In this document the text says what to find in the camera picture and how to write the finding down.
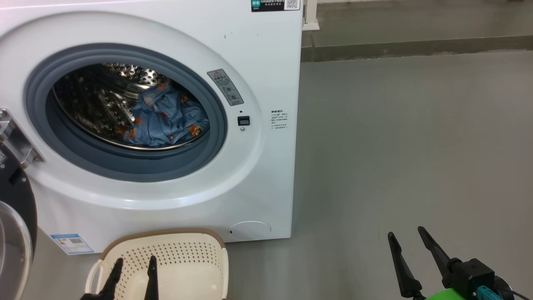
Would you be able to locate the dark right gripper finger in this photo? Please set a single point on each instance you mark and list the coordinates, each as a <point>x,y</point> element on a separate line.
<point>435,252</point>
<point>406,275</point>

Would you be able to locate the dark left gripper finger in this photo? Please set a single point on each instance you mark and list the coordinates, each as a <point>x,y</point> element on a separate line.
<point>152,283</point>
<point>112,279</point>

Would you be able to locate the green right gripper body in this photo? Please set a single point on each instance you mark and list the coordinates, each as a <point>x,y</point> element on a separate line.
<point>445,296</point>

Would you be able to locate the black round glass washer door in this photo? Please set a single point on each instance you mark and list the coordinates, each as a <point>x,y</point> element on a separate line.
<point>18,196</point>

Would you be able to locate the grey rubber door gasket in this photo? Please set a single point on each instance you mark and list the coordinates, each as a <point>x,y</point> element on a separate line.
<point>125,166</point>

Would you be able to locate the white front-load washing machine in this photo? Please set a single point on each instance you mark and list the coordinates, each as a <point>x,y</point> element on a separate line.
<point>258,175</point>

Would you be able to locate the metal door hinge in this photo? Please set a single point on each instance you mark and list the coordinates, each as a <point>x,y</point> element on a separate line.
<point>16,141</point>

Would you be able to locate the steel washer drum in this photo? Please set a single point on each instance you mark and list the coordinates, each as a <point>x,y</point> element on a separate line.
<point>91,104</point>

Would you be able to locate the black door latch socket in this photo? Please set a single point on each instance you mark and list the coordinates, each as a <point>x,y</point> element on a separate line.
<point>243,121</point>

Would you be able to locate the cream perforated laundry basket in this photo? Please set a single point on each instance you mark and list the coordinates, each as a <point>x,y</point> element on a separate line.
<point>187,266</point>

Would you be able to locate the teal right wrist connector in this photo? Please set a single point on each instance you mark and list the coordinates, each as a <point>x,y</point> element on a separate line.
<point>489,293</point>

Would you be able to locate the blue energy label sticker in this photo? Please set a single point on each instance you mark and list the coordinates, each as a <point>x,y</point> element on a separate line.
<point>71,243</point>

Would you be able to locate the round white filter cover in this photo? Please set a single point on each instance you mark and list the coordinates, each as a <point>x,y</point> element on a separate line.
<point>250,230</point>

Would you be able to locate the black printed text label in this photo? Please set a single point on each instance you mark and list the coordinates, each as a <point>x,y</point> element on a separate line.
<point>279,119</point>

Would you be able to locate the grey warning label sticker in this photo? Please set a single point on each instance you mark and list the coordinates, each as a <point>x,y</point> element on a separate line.
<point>225,87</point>

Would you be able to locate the white background fixture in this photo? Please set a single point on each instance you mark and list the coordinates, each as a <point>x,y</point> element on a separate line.
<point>310,18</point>

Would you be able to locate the black QR code sticker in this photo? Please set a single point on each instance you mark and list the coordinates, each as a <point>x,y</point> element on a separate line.
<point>275,5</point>

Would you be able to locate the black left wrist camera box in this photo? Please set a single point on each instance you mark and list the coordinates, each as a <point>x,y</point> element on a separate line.
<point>91,296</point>

